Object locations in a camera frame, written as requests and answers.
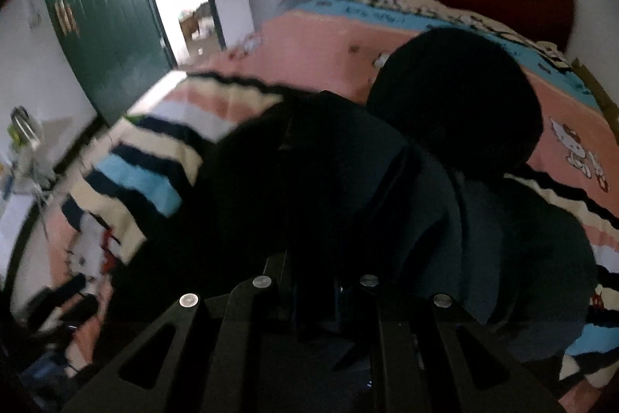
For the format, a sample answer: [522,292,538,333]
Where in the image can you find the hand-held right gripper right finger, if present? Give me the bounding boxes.
[333,274,566,413]

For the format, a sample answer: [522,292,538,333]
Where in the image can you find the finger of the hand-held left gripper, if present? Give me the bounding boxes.
[51,294,101,332]
[26,272,89,314]

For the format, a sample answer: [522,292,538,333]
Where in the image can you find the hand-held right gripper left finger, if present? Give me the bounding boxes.
[63,248,301,413]

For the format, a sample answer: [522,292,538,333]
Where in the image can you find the dark navy large garment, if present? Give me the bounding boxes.
[92,28,600,413]

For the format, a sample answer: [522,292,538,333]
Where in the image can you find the white green stand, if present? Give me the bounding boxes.
[2,104,56,201]

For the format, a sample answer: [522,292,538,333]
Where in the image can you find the pink striped cartoon printed blanket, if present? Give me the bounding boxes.
[12,0,619,401]

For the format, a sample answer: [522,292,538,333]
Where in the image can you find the green door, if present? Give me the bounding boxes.
[38,0,177,126]

